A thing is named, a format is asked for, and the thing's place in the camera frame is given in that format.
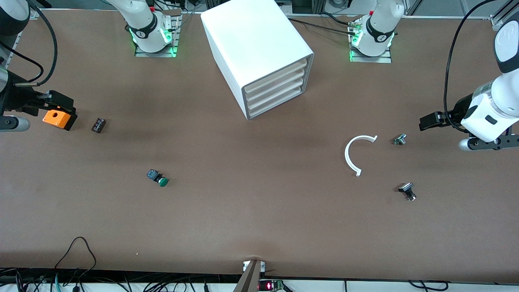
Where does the brown camera mount post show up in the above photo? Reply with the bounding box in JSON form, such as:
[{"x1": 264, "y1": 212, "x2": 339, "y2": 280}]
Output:
[{"x1": 233, "y1": 260, "x2": 262, "y2": 292}]

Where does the device with red light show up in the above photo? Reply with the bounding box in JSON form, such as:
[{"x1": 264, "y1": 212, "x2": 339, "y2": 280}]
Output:
[{"x1": 259, "y1": 279, "x2": 285, "y2": 292}]

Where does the black metal selector switch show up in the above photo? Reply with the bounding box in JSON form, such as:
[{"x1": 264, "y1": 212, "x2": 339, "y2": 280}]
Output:
[{"x1": 398, "y1": 182, "x2": 417, "y2": 202}]

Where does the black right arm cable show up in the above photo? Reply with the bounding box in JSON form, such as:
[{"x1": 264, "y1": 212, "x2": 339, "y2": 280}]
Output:
[{"x1": 0, "y1": 0, "x2": 58, "y2": 88}]

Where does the black cable on table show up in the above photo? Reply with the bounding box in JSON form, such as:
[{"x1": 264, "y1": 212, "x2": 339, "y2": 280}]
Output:
[{"x1": 287, "y1": 17, "x2": 357, "y2": 35}]

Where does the white C-shaped plastic ring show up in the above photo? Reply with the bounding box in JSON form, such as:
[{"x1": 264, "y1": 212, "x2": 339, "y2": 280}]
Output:
[{"x1": 345, "y1": 135, "x2": 378, "y2": 177}]

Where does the black cable tangle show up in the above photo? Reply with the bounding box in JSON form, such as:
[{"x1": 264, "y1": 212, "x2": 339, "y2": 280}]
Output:
[{"x1": 0, "y1": 268, "x2": 227, "y2": 292}]

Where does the aluminium table frame profile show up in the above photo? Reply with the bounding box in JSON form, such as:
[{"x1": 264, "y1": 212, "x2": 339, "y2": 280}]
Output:
[
  {"x1": 0, "y1": 8, "x2": 41, "y2": 69},
  {"x1": 490, "y1": 0, "x2": 519, "y2": 32}
]

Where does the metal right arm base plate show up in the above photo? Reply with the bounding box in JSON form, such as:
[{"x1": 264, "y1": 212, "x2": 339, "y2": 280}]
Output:
[{"x1": 134, "y1": 10, "x2": 179, "y2": 58}]

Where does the white plastic drawer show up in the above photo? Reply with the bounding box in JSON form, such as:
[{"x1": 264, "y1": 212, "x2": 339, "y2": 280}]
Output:
[
  {"x1": 243, "y1": 58, "x2": 307, "y2": 94},
  {"x1": 244, "y1": 68, "x2": 307, "y2": 103},
  {"x1": 246, "y1": 77, "x2": 305, "y2": 111},
  {"x1": 247, "y1": 86, "x2": 305, "y2": 119}
]

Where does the white drawer cabinet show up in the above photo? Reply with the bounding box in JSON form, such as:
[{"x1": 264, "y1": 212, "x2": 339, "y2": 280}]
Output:
[{"x1": 201, "y1": 0, "x2": 315, "y2": 121}]

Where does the green mushroom push button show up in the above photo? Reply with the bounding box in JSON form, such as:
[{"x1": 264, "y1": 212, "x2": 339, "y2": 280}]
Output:
[{"x1": 146, "y1": 169, "x2": 170, "y2": 188}]

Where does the thin black looped cable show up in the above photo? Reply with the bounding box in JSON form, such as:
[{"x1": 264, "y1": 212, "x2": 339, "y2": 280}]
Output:
[{"x1": 54, "y1": 237, "x2": 97, "y2": 281}]

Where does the orange box with hole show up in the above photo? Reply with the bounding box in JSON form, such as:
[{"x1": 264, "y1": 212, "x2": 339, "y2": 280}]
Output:
[{"x1": 42, "y1": 109, "x2": 78, "y2": 131}]

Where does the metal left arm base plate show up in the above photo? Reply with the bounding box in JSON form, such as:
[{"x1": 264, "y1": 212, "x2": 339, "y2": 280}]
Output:
[{"x1": 349, "y1": 20, "x2": 393, "y2": 64}]

